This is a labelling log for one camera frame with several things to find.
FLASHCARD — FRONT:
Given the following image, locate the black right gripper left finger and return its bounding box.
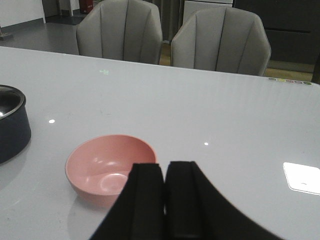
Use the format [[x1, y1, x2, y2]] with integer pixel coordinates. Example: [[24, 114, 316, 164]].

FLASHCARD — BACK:
[[90, 163, 165, 240]]

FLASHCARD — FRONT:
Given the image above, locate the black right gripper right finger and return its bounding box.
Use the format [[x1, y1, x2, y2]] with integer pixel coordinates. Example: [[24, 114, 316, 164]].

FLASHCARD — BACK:
[[165, 161, 278, 240]]

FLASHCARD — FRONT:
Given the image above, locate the pink plastic bowl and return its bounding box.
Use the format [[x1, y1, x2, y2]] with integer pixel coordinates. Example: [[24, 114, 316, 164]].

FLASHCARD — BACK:
[[65, 134, 157, 208]]

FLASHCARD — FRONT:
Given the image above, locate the dark blue saucepan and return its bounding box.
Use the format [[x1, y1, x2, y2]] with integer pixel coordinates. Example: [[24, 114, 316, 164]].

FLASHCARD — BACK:
[[0, 84, 32, 165]]

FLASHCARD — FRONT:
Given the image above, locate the right grey upholstered chair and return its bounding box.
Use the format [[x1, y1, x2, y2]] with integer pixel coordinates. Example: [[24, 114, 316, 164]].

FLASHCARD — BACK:
[[170, 6, 272, 76]]

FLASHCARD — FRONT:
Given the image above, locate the grey upholstered chair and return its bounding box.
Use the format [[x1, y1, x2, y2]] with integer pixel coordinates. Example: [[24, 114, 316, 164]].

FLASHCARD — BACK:
[[76, 0, 163, 65], [170, 6, 272, 76]]

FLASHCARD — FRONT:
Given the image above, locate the left grey upholstered chair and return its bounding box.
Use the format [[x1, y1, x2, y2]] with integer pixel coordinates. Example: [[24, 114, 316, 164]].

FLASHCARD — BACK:
[[76, 0, 163, 65]]

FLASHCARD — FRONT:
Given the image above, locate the grey curtain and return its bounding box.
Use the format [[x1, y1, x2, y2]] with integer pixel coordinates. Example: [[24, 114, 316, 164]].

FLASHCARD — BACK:
[[148, 0, 185, 43]]

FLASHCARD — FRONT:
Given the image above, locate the dark grey counter cabinet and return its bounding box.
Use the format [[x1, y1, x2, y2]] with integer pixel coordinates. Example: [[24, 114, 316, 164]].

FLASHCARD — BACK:
[[234, 0, 320, 65]]

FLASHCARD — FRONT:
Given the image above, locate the red trash bin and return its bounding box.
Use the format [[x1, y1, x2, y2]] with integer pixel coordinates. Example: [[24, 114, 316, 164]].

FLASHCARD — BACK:
[[79, 0, 93, 14]]

